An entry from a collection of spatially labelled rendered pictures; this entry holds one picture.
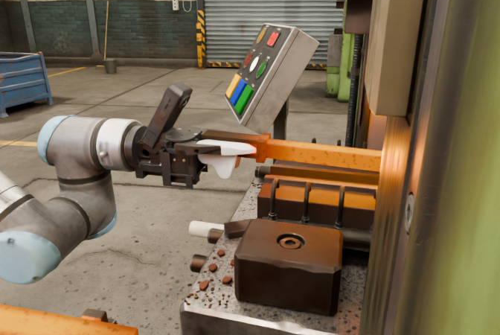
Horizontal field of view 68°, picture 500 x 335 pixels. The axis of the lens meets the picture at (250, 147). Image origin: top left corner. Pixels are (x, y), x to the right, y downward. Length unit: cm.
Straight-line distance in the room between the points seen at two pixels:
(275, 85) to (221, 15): 780
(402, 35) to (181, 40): 889
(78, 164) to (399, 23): 59
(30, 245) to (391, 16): 54
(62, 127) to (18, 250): 21
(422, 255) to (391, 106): 7
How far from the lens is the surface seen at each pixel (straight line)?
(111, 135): 64
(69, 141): 68
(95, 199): 72
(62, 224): 66
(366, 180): 60
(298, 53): 97
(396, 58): 20
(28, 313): 40
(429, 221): 17
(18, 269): 65
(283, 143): 57
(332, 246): 46
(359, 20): 49
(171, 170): 61
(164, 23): 917
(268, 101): 97
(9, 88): 560
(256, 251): 44
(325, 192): 55
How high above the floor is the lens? 124
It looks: 20 degrees down
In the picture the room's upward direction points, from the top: straight up
